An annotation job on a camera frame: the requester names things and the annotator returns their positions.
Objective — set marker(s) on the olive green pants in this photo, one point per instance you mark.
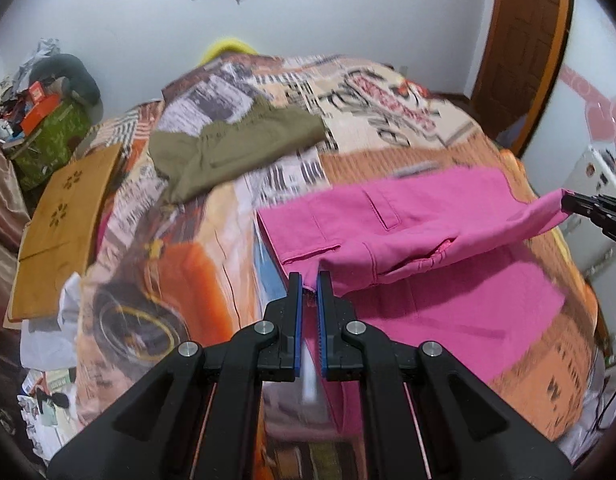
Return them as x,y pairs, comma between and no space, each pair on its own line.
228,155

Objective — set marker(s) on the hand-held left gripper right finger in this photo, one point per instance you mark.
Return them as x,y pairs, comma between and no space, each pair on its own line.
322,330

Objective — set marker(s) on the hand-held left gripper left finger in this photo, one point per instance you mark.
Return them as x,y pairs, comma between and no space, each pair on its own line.
299,330

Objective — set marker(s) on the scattered papers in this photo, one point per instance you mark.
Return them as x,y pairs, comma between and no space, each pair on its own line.
43,400

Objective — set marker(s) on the wooden door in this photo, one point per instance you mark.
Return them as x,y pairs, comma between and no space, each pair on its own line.
523,50

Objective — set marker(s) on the white plastic bag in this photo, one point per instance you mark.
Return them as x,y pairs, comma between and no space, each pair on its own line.
53,330

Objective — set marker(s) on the orange box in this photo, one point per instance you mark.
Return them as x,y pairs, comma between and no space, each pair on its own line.
40,102

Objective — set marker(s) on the pile of papers and clutter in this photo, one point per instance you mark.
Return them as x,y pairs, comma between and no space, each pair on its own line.
18,85

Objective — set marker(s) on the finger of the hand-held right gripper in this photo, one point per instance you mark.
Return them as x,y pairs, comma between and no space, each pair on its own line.
578,204

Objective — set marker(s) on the grey neck pillow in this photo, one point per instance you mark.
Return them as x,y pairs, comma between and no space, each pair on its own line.
83,77

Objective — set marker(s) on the white appliance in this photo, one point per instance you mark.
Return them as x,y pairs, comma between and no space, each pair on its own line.
593,210

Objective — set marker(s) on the green cardboard box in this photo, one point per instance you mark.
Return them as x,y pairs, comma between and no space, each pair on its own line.
53,130

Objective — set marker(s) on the striped pink curtain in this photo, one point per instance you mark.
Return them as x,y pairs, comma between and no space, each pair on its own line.
3,220

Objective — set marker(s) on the printed blanket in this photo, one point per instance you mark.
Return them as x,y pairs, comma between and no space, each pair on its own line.
388,110

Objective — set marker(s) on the yellow pillow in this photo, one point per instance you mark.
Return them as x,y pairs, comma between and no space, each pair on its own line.
228,47

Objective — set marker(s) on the pink pants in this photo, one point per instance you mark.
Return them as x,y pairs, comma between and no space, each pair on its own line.
438,220

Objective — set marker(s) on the pink wall sticker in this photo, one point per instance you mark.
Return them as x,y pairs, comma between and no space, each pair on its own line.
595,110

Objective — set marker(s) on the mustard yellow folded cloth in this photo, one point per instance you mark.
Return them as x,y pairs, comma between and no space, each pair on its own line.
53,220

